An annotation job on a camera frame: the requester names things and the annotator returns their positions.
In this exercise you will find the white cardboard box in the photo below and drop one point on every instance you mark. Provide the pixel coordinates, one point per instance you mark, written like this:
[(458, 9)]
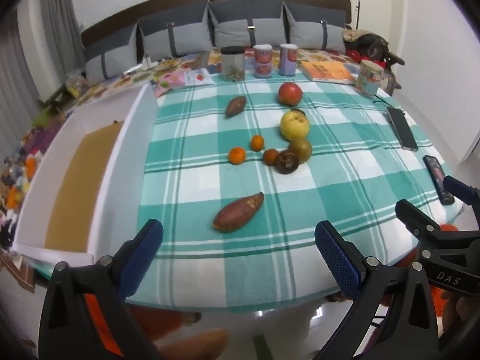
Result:
[(123, 180)]

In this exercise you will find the orange book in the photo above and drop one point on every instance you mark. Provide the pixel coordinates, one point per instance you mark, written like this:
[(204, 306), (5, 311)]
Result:
[(326, 71)]

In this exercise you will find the black smartphone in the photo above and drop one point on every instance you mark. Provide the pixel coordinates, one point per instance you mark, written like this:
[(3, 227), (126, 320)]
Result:
[(437, 174)]

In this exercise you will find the clear jar black lid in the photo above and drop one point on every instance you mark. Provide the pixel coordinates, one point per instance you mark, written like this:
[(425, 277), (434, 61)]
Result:
[(232, 63)]

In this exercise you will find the dark brown round fruit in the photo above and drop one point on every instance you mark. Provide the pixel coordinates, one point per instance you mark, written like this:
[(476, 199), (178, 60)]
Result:
[(287, 162)]

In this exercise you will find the dark brown bag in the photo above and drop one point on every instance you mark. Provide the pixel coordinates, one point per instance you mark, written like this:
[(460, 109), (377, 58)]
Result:
[(369, 41)]

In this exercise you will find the person's leg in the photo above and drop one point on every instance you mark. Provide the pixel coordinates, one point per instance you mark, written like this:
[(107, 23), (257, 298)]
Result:
[(198, 345)]

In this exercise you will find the purple label can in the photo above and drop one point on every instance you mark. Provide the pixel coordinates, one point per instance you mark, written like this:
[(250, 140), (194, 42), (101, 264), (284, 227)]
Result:
[(288, 60)]

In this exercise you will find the large sweet potato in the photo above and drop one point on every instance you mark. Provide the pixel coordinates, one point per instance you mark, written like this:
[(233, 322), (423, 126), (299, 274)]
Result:
[(238, 213)]

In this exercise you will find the red apple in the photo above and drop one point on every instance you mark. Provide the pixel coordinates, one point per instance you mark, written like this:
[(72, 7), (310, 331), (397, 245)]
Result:
[(290, 93)]

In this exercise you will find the white power strip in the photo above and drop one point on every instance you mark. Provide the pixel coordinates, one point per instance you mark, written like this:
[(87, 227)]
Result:
[(148, 62)]

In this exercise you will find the silver edged smartphone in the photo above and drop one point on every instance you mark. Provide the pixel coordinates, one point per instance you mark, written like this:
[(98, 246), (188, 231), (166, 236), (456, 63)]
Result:
[(403, 129)]

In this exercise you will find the grey pillow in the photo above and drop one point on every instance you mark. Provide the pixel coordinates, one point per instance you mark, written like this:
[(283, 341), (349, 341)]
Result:
[(110, 58), (174, 37), (318, 26), (247, 26)]

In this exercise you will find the small mandarin orange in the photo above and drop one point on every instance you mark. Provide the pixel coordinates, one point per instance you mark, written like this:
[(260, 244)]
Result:
[(237, 155), (257, 143), (270, 156)]

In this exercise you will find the teal white checked tablecloth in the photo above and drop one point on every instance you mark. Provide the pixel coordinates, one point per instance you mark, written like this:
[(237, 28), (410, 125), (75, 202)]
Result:
[(337, 195)]

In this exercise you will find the small sweet potato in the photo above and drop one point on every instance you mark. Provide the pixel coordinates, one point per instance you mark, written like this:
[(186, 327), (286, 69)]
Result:
[(235, 105)]

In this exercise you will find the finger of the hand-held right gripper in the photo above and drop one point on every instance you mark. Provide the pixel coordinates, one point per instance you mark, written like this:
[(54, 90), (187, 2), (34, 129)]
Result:
[(414, 217), (459, 189)]

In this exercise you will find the purple mat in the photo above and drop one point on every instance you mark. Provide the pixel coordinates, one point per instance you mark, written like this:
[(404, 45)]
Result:
[(48, 138)]

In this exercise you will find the green brown pear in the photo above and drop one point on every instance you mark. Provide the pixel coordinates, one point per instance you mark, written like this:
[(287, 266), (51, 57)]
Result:
[(301, 150)]

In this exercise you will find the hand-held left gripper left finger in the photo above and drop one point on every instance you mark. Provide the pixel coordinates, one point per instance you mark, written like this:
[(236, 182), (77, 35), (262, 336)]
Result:
[(144, 258)]

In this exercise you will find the floral bed sheet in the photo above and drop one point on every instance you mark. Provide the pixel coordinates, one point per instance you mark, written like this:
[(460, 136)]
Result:
[(112, 84)]

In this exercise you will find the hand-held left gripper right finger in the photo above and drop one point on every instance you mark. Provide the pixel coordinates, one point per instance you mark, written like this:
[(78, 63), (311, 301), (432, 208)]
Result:
[(339, 262)]

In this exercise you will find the yellow apple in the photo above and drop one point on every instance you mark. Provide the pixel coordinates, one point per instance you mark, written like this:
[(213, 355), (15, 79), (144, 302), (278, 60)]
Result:
[(294, 126)]

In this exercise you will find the white fruit picture card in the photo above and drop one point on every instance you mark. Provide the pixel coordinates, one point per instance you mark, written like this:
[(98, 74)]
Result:
[(198, 76)]

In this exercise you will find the clear snack bag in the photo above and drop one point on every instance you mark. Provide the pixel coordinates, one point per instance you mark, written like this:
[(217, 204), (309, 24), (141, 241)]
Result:
[(75, 84)]

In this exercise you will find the green cloth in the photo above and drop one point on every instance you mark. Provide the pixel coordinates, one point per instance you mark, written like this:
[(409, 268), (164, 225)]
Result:
[(42, 118)]

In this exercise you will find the printed jar white lid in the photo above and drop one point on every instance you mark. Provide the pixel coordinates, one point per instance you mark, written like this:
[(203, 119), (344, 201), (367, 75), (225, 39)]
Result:
[(369, 78)]

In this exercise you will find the grey pleated curtain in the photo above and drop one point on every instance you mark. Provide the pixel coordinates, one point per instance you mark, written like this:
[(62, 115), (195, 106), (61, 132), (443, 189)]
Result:
[(56, 26)]

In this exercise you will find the pink package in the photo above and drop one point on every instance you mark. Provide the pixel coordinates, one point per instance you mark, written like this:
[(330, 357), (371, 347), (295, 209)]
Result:
[(168, 81)]

